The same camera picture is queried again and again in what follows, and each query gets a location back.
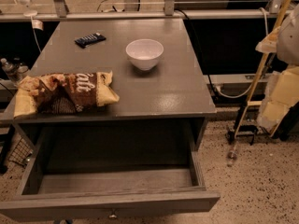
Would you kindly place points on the brown chip bag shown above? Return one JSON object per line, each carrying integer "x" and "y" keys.
{"x": 62, "y": 93}

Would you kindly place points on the yellow wooden ladder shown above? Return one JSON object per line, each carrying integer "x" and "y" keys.
{"x": 264, "y": 62}

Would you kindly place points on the white ceramic bowl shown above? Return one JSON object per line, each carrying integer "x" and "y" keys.
{"x": 144, "y": 54}

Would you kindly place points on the grey metal railing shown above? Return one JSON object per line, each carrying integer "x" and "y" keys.
{"x": 75, "y": 10}

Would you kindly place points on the plastic bottle on floor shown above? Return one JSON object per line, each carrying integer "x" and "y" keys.
{"x": 232, "y": 154}

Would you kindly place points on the black wire basket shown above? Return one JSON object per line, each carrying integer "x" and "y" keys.
{"x": 21, "y": 153}

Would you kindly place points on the clear plastic water bottle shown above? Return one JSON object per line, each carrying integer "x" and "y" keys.
{"x": 11, "y": 71}

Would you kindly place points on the dark blue snack bar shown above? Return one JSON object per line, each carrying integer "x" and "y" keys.
{"x": 88, "y": 40}

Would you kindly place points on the grey wooden cabinet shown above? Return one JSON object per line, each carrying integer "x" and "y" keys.
{"x": 175, "y": 89}

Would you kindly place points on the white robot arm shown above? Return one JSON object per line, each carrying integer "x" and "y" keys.
{"x": 281, "y": 92}

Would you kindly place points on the open grey top drawer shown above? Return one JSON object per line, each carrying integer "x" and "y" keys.
{"x": 135, "y": 167}

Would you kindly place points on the metal drawer knob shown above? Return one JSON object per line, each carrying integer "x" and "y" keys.
{"x": 113, "y": 215}

